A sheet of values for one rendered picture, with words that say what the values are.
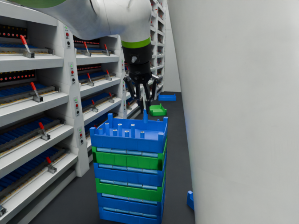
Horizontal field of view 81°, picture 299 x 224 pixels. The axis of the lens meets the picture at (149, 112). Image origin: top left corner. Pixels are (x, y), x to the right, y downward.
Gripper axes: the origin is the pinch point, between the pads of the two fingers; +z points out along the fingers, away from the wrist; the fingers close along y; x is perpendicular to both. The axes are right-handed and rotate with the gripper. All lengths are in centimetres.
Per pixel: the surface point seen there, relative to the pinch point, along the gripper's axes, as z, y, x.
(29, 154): 14, -49, -20
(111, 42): 10, -48, 92
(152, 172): 20.6, 4.7, -18.1
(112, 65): 27, -49, 84
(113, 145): 10.2, -11.4, -14.0
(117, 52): 17, -43, 88
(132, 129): 10.8, -5.7, -4.0
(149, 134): 17.3, 0.7, -0.9
